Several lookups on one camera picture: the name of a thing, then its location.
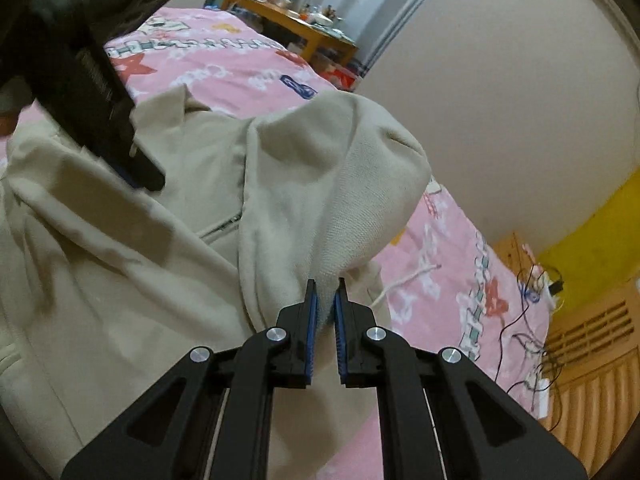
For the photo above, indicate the wooden slatted headboard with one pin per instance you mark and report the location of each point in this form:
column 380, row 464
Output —
column 600, row 395

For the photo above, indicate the wooden table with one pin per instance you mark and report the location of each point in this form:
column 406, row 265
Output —
column 305, row 30

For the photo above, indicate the red and white paper bag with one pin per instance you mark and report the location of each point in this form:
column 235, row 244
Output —
column 342, row 77

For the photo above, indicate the white power strip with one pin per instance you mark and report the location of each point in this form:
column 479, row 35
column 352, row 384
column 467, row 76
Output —
column 537, row 280

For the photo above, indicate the beige zip hoodie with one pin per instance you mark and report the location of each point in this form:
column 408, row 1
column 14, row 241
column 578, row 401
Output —
column 325, row 185

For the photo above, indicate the pink printed bed sheet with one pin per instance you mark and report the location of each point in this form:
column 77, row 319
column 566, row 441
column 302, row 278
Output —
column 225, row 70

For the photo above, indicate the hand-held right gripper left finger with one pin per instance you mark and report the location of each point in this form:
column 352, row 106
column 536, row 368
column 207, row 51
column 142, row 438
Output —
column 311, row 330

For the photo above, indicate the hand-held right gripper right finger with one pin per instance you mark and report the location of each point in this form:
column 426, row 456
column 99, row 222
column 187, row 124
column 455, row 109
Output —
column 340, row 330

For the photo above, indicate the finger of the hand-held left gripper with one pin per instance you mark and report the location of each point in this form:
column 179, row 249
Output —
column 100, row 105

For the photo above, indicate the wooden nightstand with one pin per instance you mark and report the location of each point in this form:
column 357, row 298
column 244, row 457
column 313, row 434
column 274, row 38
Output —
column 507, row 255

